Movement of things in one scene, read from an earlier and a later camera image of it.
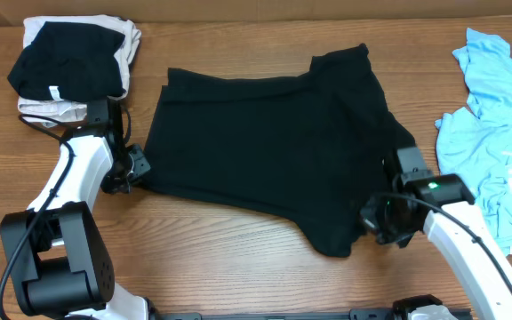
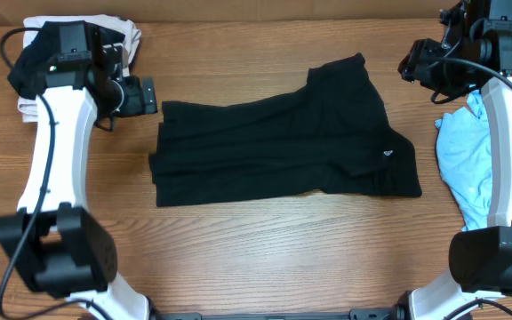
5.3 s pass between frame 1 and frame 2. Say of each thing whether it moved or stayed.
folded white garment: stayed
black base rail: stayed
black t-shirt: moved
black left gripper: moved
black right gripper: moved
